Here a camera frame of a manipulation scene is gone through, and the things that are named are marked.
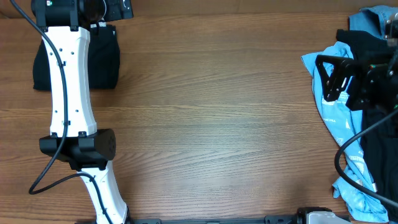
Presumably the blue denim garment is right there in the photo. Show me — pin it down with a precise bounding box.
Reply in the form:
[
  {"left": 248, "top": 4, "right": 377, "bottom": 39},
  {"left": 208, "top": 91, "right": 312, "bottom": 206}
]
[{"left": 349, "top": 5, "right": 397, "bottom": 40}]

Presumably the black shorts grey waistband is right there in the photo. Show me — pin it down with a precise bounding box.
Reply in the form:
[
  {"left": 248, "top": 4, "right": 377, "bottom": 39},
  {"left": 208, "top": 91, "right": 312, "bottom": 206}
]
[{"left": 32, "top": 25, "right": 120, "bottom": 91}]

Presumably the black garment in pile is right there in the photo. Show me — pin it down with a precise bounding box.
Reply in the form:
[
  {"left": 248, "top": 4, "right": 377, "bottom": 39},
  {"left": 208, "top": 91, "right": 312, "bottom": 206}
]
[{"left": 335, "top": 29, "right": 398, "bottom": 223}]

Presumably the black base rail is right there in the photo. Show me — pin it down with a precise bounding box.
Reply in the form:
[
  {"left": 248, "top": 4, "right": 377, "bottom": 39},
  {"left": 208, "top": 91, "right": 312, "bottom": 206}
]
[{"left": 126, "top": 215, "right": 304, "bottom": 224}]

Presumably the light blue printed t-shirt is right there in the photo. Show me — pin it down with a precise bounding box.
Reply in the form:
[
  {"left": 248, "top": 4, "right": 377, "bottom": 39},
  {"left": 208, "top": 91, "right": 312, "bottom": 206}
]
[{"left": 301, "top": 42, "right": 389, "bottom": 223}]

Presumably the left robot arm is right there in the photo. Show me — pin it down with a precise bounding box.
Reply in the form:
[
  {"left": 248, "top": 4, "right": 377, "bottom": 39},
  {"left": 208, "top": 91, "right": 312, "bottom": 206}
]
[{"left": 31, "top": 0, "right": 133, "bottom": 223}]

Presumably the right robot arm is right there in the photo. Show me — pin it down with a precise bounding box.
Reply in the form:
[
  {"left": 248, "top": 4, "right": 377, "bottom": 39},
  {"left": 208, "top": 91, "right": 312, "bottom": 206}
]
[{"left": 302, "top": 6, "right": 397, "bottom": 223}]

